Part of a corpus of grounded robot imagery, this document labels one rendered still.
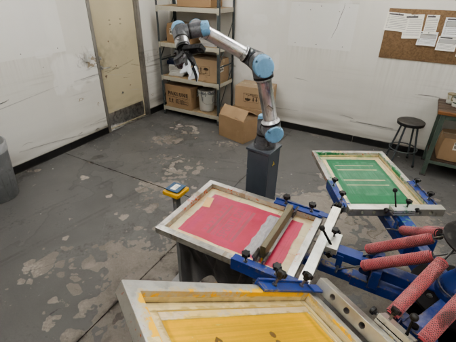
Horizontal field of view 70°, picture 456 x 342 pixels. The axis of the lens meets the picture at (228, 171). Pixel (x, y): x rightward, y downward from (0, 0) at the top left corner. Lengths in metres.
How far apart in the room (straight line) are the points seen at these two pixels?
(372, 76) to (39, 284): 4.72
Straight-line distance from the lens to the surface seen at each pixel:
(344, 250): 1.74
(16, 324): 3.02
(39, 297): 3.12
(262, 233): 1.86
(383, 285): 1.82
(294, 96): 5.60
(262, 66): 1.86
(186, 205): 2.01
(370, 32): 5.19
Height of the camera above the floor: 2.17
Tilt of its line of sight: 30 degrees down
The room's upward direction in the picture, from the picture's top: 1 degrees clockwise
